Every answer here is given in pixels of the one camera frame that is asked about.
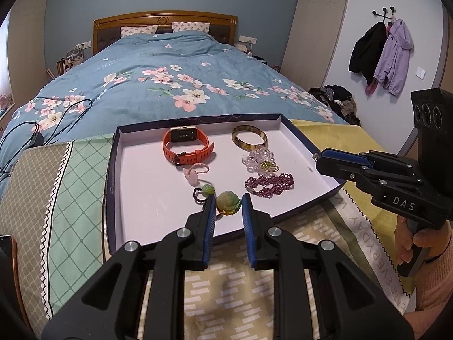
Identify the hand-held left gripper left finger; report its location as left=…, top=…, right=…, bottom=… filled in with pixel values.
left=40, top=195, right=217, bottom=340

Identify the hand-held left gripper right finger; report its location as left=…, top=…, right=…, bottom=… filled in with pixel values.
left=241, top=194, right=414, bottom=340

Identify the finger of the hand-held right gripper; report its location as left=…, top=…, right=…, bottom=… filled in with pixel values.
left=316, top=158, right=418, bottom=192
left=319, top=148, right=421, bottom=178

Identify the jade figure colourful bead bracelet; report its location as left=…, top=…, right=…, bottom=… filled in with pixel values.
left=216, top=191, right=243, bottom=216

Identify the dark bead bracelet green charm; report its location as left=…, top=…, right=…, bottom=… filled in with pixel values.
left=193, top=183, right=216, bottom=204

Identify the purple bead bracelet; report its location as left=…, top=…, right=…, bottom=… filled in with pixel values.
left=245, top=173, right=295, bottom=199

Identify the pink charm bracelet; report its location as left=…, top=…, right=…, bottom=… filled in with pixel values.
left=183, top=163, right=210, bottom=185

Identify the clear crystal bead bracelet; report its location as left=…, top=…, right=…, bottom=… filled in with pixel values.
left=242, top=148, right=276, bottom=171

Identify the white tray with dark rim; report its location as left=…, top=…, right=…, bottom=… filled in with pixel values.
left=105, top=113, right=349, bottom=256

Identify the person's right forearm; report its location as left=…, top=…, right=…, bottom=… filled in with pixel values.
left=403, top=220, right=453, bottom=340

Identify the person's right hand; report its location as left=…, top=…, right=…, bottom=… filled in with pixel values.
left=394, top=216, right=453, bottom=267

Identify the dark clothes pile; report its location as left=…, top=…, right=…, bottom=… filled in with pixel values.
left=308, top=84, right=362, bottom=126

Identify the tortoiseshell bangle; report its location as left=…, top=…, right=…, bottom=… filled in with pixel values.
left=231, top=125, right=268, bottom=150

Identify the orange smartwatch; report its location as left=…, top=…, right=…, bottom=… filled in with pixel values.
left=163, top=126, right=215, bottom=166

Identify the purple jacket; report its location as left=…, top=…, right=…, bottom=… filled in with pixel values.
left=365, top=18, right=414, bottom=97

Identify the black jacket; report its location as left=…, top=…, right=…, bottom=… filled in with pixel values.
left=349, top=21, right=388, bottom=85

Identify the blue floral duvet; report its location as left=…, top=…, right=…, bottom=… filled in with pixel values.
left=0, top=30, right=349, bottom=156

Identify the floral pillow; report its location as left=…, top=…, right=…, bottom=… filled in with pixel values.
left=171, top=21, right=211, bottom=33
left=120, top=25, right=159, bottom=39

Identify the smartphone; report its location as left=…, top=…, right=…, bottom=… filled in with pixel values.
left=0, top=234, right=15, bottom=256

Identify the wooden headboard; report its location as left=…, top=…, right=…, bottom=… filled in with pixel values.
left=93, top=11, right=238, bottom=57

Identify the bedside clutter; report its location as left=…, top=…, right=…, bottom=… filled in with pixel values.
left=46, top=48, right=86, bottom=78

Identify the black wall coat hook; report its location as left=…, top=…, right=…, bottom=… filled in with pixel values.
left=371, top=6, right=396, bottom=24

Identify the black charging cable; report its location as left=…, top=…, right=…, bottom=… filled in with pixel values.
left=0, top=98, right=93, bottom=185

